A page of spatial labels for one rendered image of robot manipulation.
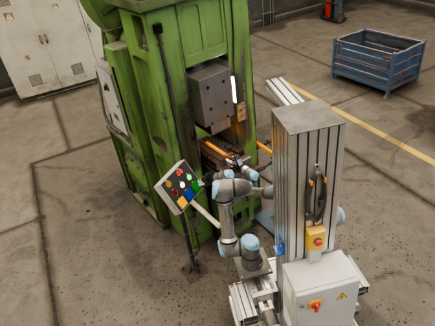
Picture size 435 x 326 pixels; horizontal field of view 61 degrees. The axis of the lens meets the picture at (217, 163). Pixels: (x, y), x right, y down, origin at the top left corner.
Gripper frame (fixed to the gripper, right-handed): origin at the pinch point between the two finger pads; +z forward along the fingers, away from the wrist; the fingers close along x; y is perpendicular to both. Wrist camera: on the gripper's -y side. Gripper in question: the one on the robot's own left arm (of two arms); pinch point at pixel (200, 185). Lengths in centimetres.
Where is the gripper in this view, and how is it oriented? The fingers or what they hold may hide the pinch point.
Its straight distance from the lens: 289.6
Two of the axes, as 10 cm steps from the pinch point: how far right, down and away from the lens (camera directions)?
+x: -4.7, 5.6, -6.8
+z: -7.0, 2.3, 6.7
